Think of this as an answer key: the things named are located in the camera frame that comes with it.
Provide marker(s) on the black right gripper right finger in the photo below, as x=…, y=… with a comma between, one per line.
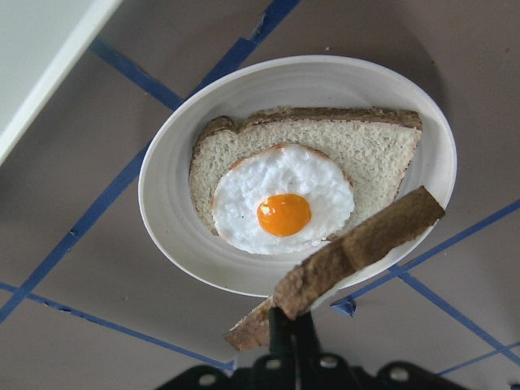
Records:
x=310, y=362

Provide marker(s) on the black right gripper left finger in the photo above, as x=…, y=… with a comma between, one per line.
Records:
x=281, y=366

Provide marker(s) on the bread slice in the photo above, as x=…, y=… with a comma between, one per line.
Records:
x=369, y=242
x=372, y=146

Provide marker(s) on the cream round plate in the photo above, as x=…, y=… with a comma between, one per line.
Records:
x=306, y=80

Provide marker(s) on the fried egg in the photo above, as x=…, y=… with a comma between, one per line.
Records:
x=285, y=199

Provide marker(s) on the cream bear serving tray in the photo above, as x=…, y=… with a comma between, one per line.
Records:
x=40, y=43

